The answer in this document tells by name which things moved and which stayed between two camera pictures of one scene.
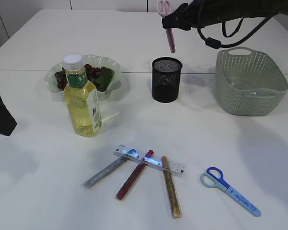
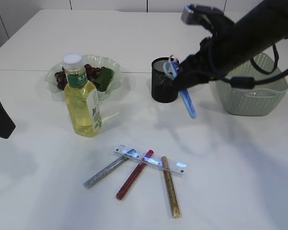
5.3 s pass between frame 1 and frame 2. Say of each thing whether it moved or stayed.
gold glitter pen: stayed
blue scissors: moved
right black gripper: moved
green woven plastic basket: stayed
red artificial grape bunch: stayed
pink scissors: moved
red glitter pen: stayed
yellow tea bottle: stayed
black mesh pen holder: stayed
